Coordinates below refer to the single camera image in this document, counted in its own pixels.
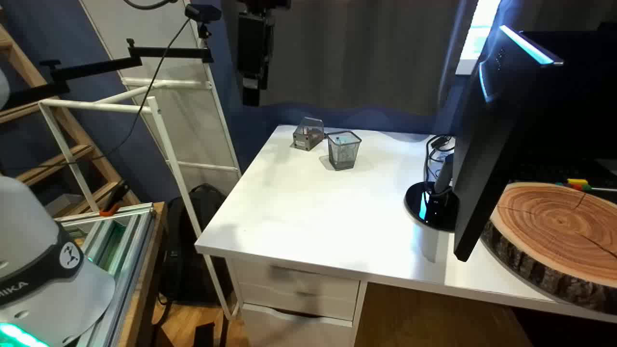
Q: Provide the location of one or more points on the black mesh square container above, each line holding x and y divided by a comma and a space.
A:
342, 148

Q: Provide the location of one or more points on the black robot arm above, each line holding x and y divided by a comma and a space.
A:
255, 44

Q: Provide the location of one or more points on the small dark mesh tray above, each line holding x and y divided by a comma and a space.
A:
309, 133

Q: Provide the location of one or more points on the white metal ladder shelf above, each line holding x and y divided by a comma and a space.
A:
124, 102

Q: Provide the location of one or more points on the white cup with black rim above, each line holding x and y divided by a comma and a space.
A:
436, 212

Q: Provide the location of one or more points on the white desk drawer unit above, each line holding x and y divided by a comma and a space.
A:
290, 306

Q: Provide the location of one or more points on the glass top side table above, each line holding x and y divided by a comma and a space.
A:
128, 247

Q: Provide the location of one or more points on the black computer monitor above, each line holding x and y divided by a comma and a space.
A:
533, 96

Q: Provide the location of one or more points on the round wooden log slice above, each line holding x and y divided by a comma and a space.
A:
558, 239

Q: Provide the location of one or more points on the grey cap with black band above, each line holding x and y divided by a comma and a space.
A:
47, 285

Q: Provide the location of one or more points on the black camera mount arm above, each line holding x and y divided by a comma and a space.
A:
201, 13

